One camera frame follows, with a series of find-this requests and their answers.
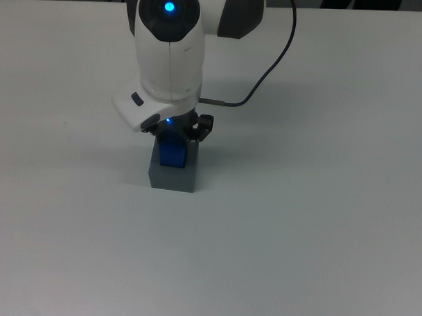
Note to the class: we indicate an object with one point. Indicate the grey hollow cuboid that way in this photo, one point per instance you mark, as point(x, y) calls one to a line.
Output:
point(172, 180)

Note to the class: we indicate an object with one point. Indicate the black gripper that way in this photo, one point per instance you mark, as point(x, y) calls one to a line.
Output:
point(179, 120)

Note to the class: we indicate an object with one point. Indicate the blue block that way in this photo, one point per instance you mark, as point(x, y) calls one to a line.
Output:
point(173, 153)

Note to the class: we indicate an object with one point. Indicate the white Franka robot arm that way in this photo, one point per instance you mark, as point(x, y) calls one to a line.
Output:
point(169, 59)

